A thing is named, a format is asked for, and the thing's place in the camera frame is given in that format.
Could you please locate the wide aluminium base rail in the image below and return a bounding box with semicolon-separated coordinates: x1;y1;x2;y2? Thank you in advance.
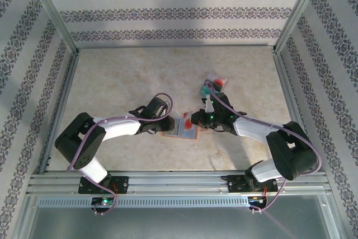
27;170;328;196

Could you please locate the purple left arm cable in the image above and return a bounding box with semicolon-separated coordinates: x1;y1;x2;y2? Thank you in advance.
66;92;175;217

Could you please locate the grey sheet metal tray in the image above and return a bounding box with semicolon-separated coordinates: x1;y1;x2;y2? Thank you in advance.
12;194;347;239

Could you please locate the red white plastic card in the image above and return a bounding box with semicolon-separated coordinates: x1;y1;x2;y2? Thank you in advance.
208;75;226;87
182;112;197;131

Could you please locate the aluminium side rail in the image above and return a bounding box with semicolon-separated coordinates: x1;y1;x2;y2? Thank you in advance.
272;50;319;172
37;51;81;174

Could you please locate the thin aluminium cross rail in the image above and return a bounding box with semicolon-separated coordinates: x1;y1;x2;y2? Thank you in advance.
75;43;277;50

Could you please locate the tan leather card holder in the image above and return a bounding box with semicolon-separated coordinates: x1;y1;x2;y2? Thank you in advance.
161;115;206;140

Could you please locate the slotted metal cable duct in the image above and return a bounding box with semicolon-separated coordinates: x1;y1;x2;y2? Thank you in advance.
37;196;249;208

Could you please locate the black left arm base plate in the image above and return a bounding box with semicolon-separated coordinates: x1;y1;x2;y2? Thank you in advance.
78;176;130;195

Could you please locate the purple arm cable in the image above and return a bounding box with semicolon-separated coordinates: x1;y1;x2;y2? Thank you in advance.
204;79;321;214
66;92;175;217

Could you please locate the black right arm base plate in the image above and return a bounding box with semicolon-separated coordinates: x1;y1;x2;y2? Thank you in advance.
227;174;279;194

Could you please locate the aluminium frame post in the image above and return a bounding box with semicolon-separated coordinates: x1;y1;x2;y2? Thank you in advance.
272;0;329;55
23;0;81;55

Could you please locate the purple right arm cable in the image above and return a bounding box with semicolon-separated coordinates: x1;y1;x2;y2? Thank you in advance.
204;79;321;214

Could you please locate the clear acrylic card box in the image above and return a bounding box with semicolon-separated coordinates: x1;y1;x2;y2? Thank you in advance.
197;73;228;100

